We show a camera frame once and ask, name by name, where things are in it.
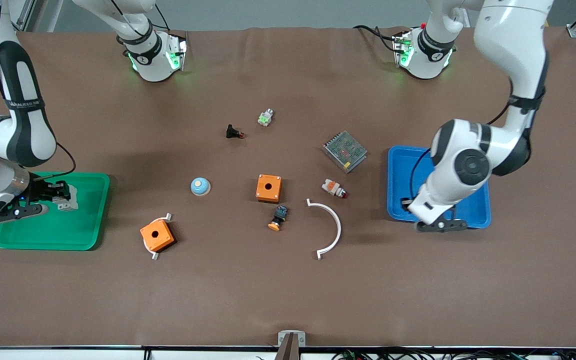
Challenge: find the grey-white circuit breaker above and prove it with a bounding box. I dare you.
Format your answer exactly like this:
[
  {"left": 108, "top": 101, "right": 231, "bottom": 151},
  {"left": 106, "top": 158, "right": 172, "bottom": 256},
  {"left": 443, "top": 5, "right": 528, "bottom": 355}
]
[{"left": 52, "top": 184, "right": 79, "bottom": 212}]

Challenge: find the green plastic tray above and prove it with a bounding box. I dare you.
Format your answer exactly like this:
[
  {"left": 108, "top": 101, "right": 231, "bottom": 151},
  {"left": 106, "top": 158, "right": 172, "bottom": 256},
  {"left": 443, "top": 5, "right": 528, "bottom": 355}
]
[{"left": 0, "top": 172, "right": 111, "bottom": 252}]

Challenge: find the blue plastic tray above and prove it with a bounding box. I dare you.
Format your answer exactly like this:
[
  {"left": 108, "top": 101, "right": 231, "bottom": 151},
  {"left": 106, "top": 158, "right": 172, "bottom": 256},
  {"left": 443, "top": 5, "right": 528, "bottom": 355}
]
[{"left": 387, "top": 145, "right": 492, "bottom": 230}]

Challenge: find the metal mesh power supply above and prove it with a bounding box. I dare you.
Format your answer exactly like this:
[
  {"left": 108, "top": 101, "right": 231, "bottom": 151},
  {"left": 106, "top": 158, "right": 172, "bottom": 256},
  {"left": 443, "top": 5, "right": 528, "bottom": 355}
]
[{"left": 322, "top": 130, "right": 368, "bottom": 174}]

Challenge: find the orange button box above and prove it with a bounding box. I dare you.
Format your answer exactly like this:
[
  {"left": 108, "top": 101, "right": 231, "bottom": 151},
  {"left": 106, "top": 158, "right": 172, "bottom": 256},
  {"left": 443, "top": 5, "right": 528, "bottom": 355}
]
[
  {"left": 255, "top": 174, "right": 283, "bottom": 204},
  {"left": 139, "top": 218, "right": 176, "bottom": 253}
]

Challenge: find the blue-white dome buzzer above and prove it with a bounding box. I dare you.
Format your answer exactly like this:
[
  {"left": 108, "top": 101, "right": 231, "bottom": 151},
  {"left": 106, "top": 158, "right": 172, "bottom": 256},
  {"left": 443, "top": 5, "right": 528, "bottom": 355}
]
[{"left": 190, "top": 177, "right": 212, "bottom": 197}]

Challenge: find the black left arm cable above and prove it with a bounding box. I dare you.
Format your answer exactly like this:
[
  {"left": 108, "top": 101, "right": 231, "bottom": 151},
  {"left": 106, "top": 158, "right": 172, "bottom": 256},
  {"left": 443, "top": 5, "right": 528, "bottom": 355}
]
[{"left": 409, "top": 75, "right": 516, "bottom": 202}]

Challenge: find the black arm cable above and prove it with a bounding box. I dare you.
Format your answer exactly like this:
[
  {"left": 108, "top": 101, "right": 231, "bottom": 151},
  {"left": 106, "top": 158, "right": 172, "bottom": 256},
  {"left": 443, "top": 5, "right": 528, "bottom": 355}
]
[
  {"left": 409, "top": 75, "right": 516, "bottom": 202},
  {"left": 32, "top": 142, "right": 77, "bottom": 180}
]

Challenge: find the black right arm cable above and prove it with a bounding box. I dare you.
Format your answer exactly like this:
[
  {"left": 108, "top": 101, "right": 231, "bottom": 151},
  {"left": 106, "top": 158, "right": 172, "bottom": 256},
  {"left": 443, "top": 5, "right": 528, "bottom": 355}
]
[{"left": 32, "top": 142, "right": 77, "bottom": 180}]

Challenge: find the red push button switch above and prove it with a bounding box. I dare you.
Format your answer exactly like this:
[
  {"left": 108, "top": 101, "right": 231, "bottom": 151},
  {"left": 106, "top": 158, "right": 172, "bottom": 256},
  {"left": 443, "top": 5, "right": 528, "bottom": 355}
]
[{"left": 321, "top": 179, "right": 349, "bottom": 200}]

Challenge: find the orange-capped push button switch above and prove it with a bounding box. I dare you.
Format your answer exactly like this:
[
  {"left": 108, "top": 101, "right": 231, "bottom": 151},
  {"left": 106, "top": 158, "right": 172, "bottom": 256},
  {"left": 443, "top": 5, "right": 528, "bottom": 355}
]
[{"left": 267, "top": 204, "right": 289, "bottom": 232}]

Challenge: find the white table edge rail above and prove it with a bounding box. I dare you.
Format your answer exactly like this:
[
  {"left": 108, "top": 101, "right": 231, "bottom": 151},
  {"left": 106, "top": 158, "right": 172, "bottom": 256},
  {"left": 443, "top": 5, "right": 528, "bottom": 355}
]
[{"left": 0, "top": 346, "right": 576, "bottom": 360}]

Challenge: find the black left base cable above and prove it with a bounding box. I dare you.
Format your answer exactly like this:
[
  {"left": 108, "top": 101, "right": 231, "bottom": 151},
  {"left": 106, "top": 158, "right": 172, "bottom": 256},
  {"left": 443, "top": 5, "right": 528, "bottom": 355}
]
[{"left": 353, "top": 24, "right": 400, "bottom": 53}]

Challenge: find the black base cable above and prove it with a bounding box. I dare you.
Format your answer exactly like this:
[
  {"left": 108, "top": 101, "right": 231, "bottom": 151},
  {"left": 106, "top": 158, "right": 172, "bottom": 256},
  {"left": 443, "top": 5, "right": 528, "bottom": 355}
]
[
  {"left": 353, "top": 24, "right": 400, "bottom": 53},
  {"left": 154, "top": 4, "right": 189, "bottom": 43}
]

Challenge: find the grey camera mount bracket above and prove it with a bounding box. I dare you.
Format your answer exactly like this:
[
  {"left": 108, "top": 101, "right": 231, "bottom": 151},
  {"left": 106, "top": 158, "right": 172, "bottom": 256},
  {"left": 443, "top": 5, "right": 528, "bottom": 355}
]
[{"left": 274, "top": 330, "right": 307, "bottom": 360}]

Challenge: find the black right base cable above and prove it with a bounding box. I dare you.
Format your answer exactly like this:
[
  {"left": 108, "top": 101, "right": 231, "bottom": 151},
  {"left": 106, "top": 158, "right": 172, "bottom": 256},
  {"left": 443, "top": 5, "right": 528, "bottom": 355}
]
[{"left": 154, "top": 4, "right": 189, "bottom": 43}]

